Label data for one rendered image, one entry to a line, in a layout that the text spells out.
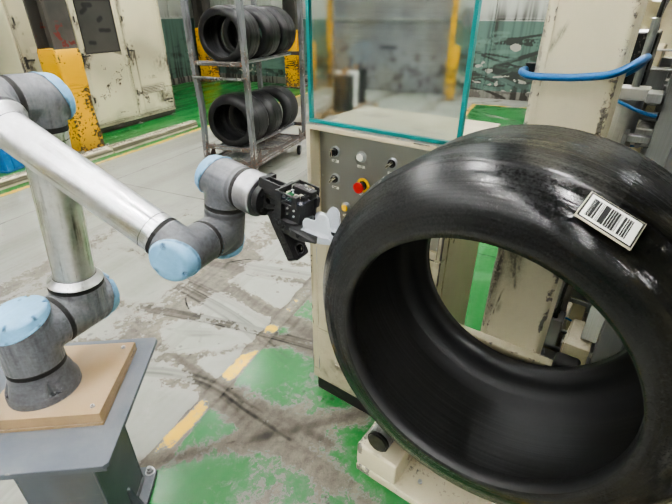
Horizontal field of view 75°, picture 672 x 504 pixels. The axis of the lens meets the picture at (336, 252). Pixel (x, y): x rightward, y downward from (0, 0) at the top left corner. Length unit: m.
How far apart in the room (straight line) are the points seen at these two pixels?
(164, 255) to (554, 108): 0.76
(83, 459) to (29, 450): 0.16
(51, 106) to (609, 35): 1.16
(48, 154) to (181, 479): 1.37
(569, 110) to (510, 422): 0.58
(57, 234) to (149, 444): 1.10
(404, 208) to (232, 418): 1.71
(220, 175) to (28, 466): 0.92
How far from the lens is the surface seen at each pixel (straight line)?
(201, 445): 2.09
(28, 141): 1.10
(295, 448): 2.01
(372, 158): 1.49
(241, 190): 0.89
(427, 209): 0.55
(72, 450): 1.44
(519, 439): 0.94
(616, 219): 0.52
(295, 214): 0.82
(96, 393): 1.49
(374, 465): 0.95
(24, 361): 1.44
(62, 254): 1.42
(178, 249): 0.87
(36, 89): 1.27
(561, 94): 0.87
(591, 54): 0.86
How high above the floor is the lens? 1.62
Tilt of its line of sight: 29 degrees down
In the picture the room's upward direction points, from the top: straight up
